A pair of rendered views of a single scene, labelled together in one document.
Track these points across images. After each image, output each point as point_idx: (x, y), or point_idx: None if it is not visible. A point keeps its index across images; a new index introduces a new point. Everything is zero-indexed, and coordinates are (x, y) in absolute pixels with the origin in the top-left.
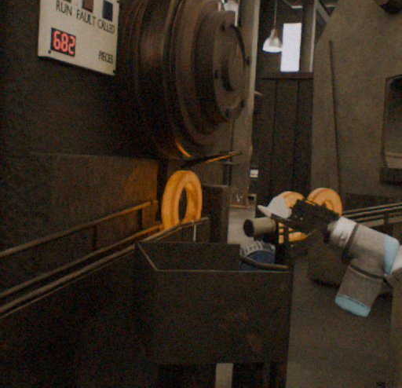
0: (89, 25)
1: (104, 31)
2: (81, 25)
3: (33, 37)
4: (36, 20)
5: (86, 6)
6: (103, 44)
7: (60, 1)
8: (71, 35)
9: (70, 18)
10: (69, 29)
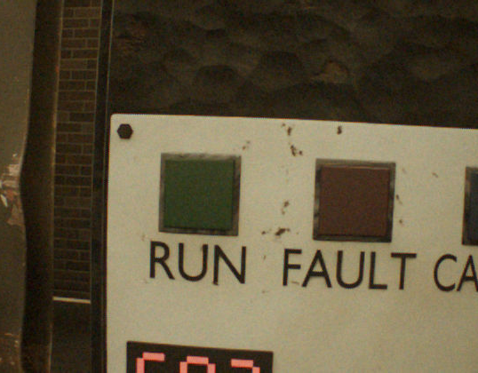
0: (375, 294)
1: None
2: (314, 305)
3: (102, 366)
4: (105, 315)
5: (336, 228)
6: (474, 349)
7: (176, 243)
8: (238, 356)
9: (238, 292)
10: (235, 333)
